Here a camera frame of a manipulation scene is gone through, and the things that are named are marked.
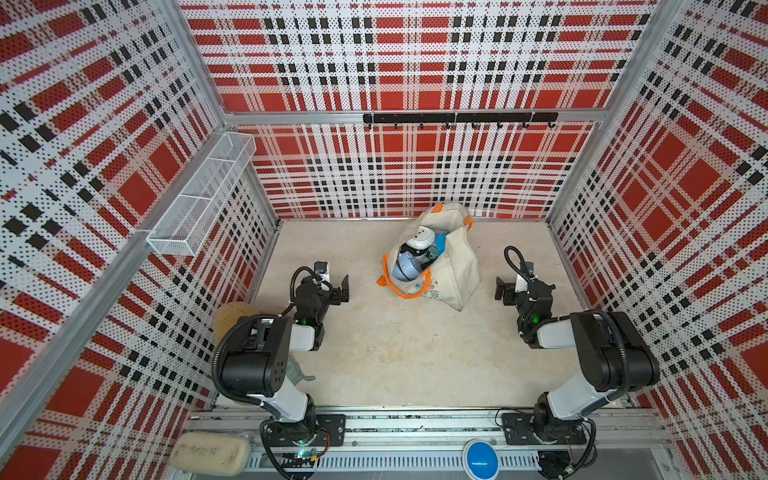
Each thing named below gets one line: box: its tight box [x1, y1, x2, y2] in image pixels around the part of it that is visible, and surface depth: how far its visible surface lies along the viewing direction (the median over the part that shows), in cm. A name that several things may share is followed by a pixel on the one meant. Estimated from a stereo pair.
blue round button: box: [462, 438, 500, 480], surface depth 69 cm
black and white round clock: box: [400, 226, 435, 255], surface depth 100 cm
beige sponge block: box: [169, 432, 251, 476], surface depth 69 cm
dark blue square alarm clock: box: [392, 251, 428, 282], surface depth 92 cm
